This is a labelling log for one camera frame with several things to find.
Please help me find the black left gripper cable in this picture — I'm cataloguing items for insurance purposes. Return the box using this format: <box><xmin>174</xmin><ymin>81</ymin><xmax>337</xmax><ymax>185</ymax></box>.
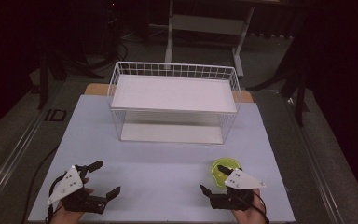
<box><xmin>45</xmin><ymin>172</ymin><xmax>68</xmax><ymax>224</ymax></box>

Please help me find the black metal stand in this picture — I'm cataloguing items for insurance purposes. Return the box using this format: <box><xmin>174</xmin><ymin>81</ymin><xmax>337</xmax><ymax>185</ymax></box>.
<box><xmin>246</xmin><ymin>18</ymin><xmax>310</xmax><ymax>127</ymax></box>
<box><xmin>36</xmin><ymin>40</ymin><xmax>106</xmax><ymax>110</ymax></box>

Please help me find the black floor bracket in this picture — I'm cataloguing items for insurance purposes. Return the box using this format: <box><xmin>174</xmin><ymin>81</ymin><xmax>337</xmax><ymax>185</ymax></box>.
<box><xmin>44</xmin><ymin>108</ymin><xmax>68</xmax><ymax>122</ymax></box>

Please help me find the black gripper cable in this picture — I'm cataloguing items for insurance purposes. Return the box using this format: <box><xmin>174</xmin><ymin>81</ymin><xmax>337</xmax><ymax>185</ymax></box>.
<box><xmin>238</xmin><ymin>189</ymin><xmax>270</xmax><ymax>224</ymax></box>
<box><xmin>45</xmin><ymin>172</ymin><xmax>68</xmax><ymax>224</ymax></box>

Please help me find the green cup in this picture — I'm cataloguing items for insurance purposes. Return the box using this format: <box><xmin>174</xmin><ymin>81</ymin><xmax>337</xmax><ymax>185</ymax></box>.
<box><xmin>210</xmin><ymin>157</ymin><xmax>242</xmax><ymax>189</ymax></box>

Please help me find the black floor cable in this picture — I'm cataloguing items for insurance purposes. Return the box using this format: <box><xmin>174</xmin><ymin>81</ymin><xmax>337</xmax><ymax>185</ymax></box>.
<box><xmin>21</xmin><ymin>145</ymin><xmax>60</xmax><ymax>224</ymax></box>

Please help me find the person's right hand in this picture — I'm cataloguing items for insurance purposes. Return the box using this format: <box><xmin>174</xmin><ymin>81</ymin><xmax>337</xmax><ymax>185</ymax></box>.
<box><xmin>230</xmin><ymin>189</ymin><xmax>267</xmax><ymax>224</ymax></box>

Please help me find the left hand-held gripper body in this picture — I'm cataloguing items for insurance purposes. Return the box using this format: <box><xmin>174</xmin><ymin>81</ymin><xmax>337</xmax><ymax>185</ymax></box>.
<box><xmin>47</xmin><ymin>165</ymin><xmax>108</xmax><ymax>216</ymax></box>

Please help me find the white desk frame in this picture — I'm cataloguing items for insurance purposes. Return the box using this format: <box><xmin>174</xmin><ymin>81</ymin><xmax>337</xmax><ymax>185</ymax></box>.
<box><xmin>163</xmin><ymin>0</ymin><xmax>256</xmax><ymax>78</ymax></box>

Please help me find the pale blue table sheet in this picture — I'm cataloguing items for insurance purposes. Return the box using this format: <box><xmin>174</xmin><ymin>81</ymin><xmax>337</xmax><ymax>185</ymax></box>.
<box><xmin>27</xmin><ymin>93</ymin><xmax>296</xmax><ymax>224</ymax></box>

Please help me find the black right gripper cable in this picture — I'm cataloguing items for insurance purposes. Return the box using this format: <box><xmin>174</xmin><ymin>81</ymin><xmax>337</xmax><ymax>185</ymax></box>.
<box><xmin>238</xmin><ymin>189</ymin><xmax>270</xmax><ymax>224</ymax></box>

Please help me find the white wire shelf rack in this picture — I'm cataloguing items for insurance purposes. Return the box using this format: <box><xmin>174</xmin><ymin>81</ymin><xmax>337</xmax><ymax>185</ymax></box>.
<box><xmin>106</xmin><ymin>61</ymin><xmax>242</xmax><ymax>146</ymax></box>

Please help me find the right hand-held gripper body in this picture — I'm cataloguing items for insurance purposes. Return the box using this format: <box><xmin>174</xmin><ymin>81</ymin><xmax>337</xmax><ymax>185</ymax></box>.
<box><xmin>210</xmin><ymin>168</ymin><xmax>267</xmax><ymax>211</ymax></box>

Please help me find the person's left hand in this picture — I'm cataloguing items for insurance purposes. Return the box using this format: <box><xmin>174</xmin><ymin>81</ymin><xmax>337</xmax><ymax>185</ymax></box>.
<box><xmin>49</xmin><ymin>177</ymin><xmax>95</xmax><ymax>224</ymax></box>

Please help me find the metal floor rail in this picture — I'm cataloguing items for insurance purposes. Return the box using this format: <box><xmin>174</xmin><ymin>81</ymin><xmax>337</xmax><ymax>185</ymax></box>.
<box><xmin>0</xmin><ymin>102</ymin><xmax>55</xmax><ymax>214</ymax></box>
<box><xmin>284</xmin><ymin>97</ymin><xmax>358</xmax><ymax>224</ymax></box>

